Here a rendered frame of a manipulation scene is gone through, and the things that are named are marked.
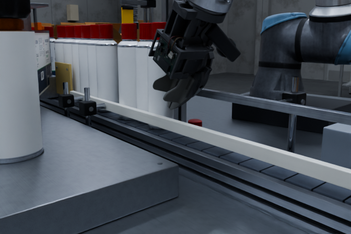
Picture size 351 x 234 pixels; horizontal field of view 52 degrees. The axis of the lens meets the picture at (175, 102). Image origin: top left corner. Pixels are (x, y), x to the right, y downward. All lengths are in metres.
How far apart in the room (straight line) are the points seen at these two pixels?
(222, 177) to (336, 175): 0.17
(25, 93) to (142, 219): 0.25
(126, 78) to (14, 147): 0.29
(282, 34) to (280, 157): 0.56
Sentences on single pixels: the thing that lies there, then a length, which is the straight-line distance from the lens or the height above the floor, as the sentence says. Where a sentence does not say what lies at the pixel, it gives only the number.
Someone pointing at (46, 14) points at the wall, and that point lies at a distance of 10.69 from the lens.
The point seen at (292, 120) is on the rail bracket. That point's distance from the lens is 0.62.
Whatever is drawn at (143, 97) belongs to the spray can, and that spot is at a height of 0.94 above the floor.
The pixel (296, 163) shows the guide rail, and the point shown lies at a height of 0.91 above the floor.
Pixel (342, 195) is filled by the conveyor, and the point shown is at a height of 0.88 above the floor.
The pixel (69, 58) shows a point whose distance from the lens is 1.04.
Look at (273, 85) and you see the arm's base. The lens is 0.99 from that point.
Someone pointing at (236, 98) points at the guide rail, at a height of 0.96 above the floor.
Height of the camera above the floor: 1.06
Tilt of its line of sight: 11 degrees down
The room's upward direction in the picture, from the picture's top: straight up
